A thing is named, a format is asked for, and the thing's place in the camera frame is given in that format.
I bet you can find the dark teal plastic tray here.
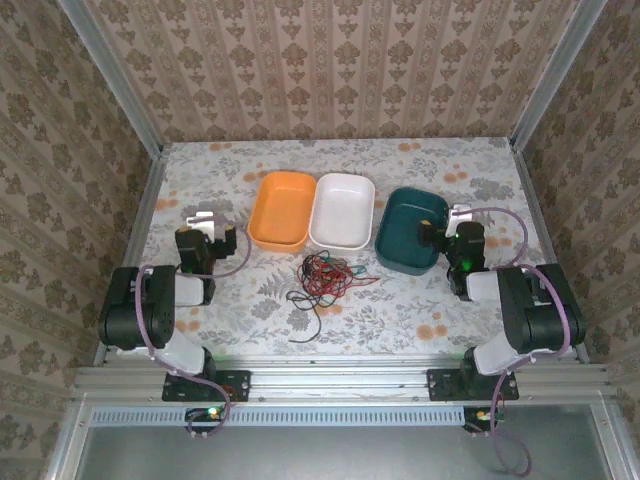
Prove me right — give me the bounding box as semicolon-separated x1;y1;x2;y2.
373;187;450;277

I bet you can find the orange plastic tray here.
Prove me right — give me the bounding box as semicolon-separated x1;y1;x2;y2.
247;170;317;254

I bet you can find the white plastic tray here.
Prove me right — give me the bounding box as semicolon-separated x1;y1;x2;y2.
308;172;377;251

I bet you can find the small controller board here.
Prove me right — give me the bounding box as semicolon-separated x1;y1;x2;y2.
184;406;227;435
462;406;502;435

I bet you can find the grey metal sheet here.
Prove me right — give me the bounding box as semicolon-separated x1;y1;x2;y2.
74;403;619;480

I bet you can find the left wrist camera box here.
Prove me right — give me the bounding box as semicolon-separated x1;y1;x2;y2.
186;211;217;235

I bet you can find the aluminium table side rail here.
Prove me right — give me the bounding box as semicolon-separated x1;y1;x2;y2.
509;139;592;366
93;144;169;369

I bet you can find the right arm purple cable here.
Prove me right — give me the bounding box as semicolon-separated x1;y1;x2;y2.
469;205;577;478

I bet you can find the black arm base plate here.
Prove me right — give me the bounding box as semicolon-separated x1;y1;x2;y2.
427;368;519;403
162;368;251;403

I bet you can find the long aluminium mounting rail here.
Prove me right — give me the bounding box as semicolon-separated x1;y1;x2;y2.
73;353;617;404

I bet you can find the aluminium frame post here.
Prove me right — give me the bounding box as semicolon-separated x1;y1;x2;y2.
508;0;610;152
57;0;165;157

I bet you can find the slotted grey cable duct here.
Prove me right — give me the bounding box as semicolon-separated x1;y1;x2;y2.
88;404;469;427

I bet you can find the aluminium lower frame bar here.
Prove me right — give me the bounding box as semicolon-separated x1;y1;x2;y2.
47;399;94;480
592;399;640;480

